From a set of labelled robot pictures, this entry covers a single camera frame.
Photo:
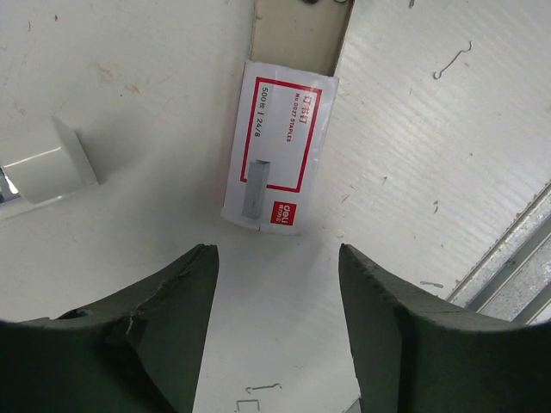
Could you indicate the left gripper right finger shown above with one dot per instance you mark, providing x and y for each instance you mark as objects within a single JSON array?
[{"x": 414, "y": 352}]

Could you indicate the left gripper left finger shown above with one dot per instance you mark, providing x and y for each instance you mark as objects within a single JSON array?
[{"x": 137, "y": 350}]

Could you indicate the white stapler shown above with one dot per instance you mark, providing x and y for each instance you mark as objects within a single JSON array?
[{"x": 41, "y": 161}]

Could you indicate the red white staple box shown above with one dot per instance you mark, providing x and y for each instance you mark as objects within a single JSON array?
[{"x": 282, "y": 120}]

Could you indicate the staple box tray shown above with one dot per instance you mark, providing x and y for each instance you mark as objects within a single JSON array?
[{"x": 300, "y": 35}]

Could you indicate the aluminium mounting rail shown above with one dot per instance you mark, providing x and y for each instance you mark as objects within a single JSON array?
[{"x": 512, "y": 280}]

